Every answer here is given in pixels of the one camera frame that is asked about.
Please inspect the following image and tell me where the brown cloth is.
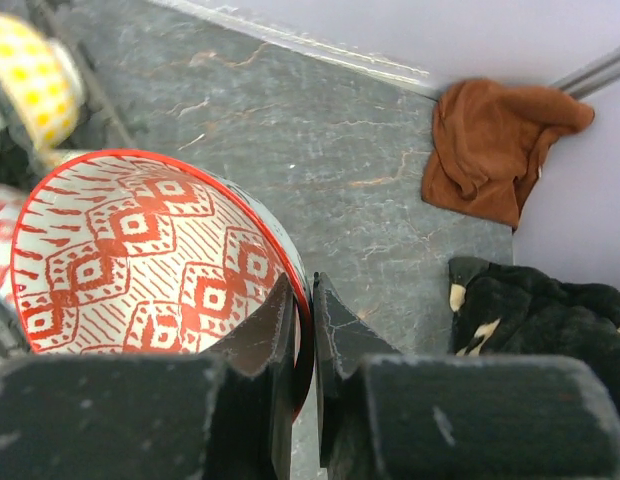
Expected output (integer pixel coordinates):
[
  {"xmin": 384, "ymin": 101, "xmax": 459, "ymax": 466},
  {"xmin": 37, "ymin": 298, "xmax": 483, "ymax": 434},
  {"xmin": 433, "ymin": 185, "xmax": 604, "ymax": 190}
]
[{"xmin": 421, "ymin": 78, "xmax": 595, "ymax": 229}]

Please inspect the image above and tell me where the wire dish rack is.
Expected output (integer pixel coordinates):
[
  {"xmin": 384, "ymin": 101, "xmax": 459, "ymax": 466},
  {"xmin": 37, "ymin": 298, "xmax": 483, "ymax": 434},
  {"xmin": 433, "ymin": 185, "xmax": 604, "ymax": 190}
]
[{"xmin": 0, "ymin": 1, "xmax": 135, "ymax": 364}]

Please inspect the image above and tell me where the yellow green floral bowl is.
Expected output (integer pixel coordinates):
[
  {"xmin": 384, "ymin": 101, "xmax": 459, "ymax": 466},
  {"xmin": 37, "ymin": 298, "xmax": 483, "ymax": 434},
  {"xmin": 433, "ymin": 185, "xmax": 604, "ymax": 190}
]
[{"xmin": 0, "ymin": 12, "xmax": 87, "ymax": 149}]

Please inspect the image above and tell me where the red patterned green bowl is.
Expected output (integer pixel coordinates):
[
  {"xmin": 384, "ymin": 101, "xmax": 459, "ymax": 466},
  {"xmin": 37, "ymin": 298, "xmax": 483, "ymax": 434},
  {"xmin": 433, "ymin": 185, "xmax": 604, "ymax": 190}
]
[{"xmin": 10, "ymin": 149, "xmax": 314, "ymax": 409}]

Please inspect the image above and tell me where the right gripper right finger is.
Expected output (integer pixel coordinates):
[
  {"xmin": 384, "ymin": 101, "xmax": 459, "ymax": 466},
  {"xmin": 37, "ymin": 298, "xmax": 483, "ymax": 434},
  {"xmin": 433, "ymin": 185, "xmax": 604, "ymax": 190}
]
[{"xmin": 313, "ymin": 272, "xmax": 400, "ymax": 470}]

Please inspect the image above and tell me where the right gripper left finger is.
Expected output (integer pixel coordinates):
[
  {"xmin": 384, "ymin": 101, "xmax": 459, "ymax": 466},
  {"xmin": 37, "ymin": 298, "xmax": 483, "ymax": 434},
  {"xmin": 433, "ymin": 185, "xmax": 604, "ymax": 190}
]
[{"xmin": 204, "ymin": 275, "xmax": 296, "ymax": 479}]

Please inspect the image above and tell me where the red scale patterned bowl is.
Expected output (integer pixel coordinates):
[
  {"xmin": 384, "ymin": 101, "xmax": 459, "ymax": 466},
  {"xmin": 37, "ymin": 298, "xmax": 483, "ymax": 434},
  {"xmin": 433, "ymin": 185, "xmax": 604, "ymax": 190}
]
[{"xmin": 0, "ymin": 184, "xmax": 27, "ymax": 308}]

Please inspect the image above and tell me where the black floral blanket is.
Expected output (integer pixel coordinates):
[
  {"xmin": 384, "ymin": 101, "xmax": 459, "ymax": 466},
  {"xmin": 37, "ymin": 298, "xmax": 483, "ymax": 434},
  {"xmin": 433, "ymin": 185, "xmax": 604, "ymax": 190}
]
[{"xmin": 447, "ymin": 255, "xmax": 620, "ymax": 366}]

